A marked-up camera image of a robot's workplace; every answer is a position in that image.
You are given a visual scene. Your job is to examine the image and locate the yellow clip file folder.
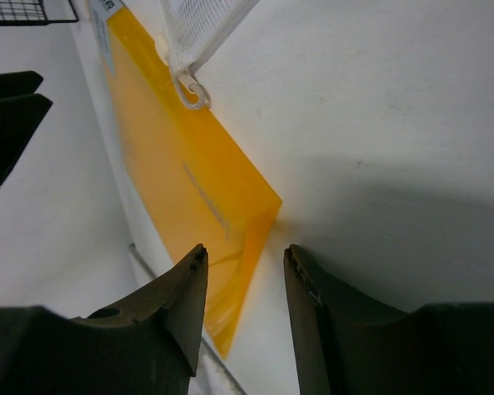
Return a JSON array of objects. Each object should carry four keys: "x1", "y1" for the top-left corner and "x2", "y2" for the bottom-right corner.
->
[{"x1": 89, "y1": 1, "x2": 282, "y2": 357}]

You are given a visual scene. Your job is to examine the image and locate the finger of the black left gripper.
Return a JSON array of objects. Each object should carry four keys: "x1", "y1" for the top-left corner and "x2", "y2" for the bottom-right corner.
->
[
  {"x1": 0, "y1": 94, "x2": 53, "y2": 188},
  {"x1": 0, "y1": 71, "x2": 44, "y2": 100}
]

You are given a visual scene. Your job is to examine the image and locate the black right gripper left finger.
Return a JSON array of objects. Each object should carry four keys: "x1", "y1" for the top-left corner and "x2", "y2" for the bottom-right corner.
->
[{"x1": 0, "y1": 244, "x2": 208, "y2": 394}]

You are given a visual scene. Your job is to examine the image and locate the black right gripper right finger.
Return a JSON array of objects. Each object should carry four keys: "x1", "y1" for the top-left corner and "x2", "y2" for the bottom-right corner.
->
[{"x1": 283, "y1": 244, "x2": 494, "y2": 394}]

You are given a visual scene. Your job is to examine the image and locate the black wire mesh rack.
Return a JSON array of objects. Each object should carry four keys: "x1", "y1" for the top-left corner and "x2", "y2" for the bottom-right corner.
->
[{"x1": 0, "y1": 0, "x2": 79, "y2": 26}]

